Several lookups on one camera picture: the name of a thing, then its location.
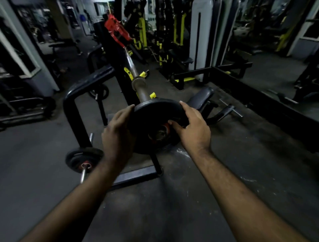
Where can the black bench base frame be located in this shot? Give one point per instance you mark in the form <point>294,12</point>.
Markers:
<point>219,113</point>

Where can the person's left fingers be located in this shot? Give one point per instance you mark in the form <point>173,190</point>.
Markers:
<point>123,111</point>

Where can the large black weight plate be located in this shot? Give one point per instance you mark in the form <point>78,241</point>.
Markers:
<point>155,112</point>

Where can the white framed wall mirror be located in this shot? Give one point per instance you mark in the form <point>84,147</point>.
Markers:
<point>17,49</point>

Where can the black bench press rack frame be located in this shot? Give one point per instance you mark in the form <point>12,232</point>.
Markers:
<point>84,83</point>

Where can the chrome plate storage peg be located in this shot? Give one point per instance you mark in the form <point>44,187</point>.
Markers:
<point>83,174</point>

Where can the red barbell end plate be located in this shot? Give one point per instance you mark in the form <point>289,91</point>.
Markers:
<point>116,28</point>

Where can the person's left hand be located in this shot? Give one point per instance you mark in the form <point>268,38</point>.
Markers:
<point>116,139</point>

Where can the dumbbell rack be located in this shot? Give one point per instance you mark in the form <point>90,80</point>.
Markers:
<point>25,109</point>

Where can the black padded bench seat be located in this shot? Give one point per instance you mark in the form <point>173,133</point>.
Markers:
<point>200,97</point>

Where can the yellow and black gym machine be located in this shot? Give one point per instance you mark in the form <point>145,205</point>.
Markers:
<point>140,30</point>

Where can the black floor frame rail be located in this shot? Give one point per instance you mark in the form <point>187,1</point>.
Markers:
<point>249,97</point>

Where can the small black weight plate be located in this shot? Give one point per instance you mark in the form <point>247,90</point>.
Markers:
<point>82,155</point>

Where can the small yellow rack tab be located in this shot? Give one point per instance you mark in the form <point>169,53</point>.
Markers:
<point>152,95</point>

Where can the person's right thumb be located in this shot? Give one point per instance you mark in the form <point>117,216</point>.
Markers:
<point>175,125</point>

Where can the steel barbell bar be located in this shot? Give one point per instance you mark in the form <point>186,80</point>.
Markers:
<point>139,86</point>

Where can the white machine shroud column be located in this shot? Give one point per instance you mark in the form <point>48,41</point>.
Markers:
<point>200,35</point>

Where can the person's left forearm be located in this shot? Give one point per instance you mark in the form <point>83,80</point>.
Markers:
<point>79,202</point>

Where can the black weight plate with holes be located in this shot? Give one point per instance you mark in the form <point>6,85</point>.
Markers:
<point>103,91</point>

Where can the yellow bar catch hook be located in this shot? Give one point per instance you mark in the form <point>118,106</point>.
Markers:
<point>129,72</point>

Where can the person's right forearm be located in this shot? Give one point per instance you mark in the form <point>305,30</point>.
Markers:
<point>239,202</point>

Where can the person's right hand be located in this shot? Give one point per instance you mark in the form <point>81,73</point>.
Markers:
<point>195,136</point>

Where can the black flat bench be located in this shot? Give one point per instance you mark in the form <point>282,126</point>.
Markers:
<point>63,44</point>

